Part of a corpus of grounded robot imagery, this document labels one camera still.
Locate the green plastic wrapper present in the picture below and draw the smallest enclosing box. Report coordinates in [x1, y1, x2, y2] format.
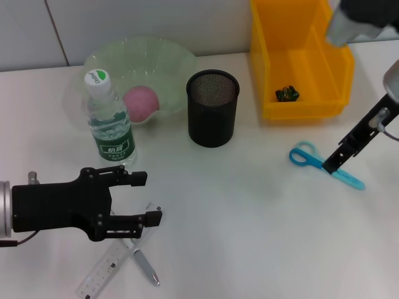
[274, 85, 300, 103]

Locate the silver white pen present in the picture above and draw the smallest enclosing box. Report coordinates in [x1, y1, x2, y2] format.
[110, 209, 161, 287]

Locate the pink peach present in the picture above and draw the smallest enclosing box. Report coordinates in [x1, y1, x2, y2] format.
[122, 85, 160, 123]

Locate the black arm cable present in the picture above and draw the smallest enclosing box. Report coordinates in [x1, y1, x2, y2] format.
[0, 230, 39, 249]
[378, 123, 399, 141]

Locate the green label water bottle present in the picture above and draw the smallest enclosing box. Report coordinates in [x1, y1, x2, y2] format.
[82, 69, 138, 168]

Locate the black mesh pen cup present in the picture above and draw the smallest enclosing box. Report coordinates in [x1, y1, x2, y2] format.
[186, 69, 240, 148]

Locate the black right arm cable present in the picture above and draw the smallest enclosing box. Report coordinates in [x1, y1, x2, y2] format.
[378, 123, 399, 141]

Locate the transparent plastic ruler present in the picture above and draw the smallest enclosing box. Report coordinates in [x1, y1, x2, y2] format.
[75, 201, 163, 298]

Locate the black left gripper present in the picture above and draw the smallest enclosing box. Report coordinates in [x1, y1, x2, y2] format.
[11, 165, 163, 242]

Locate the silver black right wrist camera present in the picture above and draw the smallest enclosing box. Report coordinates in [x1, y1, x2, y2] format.
[325, 0, 399, 48]

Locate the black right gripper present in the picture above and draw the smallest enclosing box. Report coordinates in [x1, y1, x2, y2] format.
[322, 92, 399, 174]

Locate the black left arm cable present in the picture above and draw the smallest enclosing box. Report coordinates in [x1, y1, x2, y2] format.
[0, 230, 39, 249]

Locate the yellow plastic bin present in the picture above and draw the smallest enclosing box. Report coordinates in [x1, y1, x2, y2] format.
[249, 0, 356, 121]

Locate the silver right gripper plug stub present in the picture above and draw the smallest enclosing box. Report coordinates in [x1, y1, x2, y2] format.
[377, 107, 391, 127]

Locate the translucent green fruit bowl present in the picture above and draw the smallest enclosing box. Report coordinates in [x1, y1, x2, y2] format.
[64, 36, 198, 126]

